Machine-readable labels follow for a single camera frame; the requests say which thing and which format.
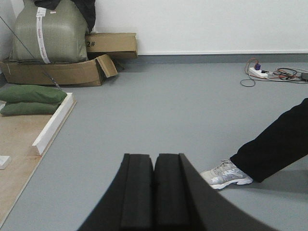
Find black guy wire with chain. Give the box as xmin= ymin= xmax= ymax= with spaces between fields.
xmin=0 ymin=15 xmax=63 ymax=91

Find flattened cardboard box front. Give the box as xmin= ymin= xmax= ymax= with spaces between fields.
xmin=0 ymin=54 xmax=118 ymax=86

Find white power strip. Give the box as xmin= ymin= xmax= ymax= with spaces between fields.
xmin=248 ymin=67 xmax=268 ymax=78

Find green sandbag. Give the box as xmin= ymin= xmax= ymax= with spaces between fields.
xmin=0 ymin=102 xmax=61 ymax=116
xmin=0 ymin=85 xmax=67 ymax=103

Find black trouser leg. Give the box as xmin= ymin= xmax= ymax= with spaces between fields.
xmin=230 ymin=98 xmax=308 ymax=182

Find lower green sandbag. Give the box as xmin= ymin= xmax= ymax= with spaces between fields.
xmin=0 ymin=102 xmax=61 ymax=116

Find white diagonal brace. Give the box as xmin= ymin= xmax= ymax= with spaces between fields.
xmin=0 ymin=155 xmax=12 ymax=170

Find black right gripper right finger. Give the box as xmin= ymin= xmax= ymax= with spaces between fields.
xmin=154 ymin=154 xmax=273 ymax=231

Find tangled cables on floor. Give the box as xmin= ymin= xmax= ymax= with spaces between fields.
xmin=240 ymin=58 xmax=308 ymax=87

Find white grey sneaker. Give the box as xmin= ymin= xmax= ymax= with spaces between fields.
xmin=200 ymin=159 xmax=253 ymax=190

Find white edge rail far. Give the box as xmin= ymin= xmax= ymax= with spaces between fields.
xmin=32 ymin=93 xmax=76 ymax=156

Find plywood base platform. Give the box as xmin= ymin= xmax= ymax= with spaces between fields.
xmin=0 ymin=100 xmax=77 ymax=220

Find cardboard box marked 2#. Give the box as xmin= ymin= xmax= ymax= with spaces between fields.
xmin=85 ymin=33 xmax=138 ymax=59

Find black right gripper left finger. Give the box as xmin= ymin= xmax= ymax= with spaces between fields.
xmin=79 ymin=154 xmax=154 ymax=231

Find upper green sandbag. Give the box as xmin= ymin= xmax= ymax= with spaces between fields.
xmin=0 ymin=85 xmax=67 ymax=103

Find large grey-green woven sack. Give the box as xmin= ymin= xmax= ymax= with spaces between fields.
xmin=10 ymin=0 xmax=88 ymax=64

